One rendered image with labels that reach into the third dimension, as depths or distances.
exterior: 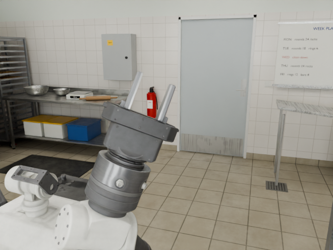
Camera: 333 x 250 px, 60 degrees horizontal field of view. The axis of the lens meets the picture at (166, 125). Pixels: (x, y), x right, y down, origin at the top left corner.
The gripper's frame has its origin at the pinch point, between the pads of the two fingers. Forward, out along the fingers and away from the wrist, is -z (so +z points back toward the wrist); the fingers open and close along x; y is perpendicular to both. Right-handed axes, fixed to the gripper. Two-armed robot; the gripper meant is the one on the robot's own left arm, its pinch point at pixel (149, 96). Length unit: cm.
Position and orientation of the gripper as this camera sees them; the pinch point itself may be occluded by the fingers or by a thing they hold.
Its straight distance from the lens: 46.0
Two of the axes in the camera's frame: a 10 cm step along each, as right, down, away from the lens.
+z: -3.6, 9.3, 0.7
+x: -9.2, -3.4, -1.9
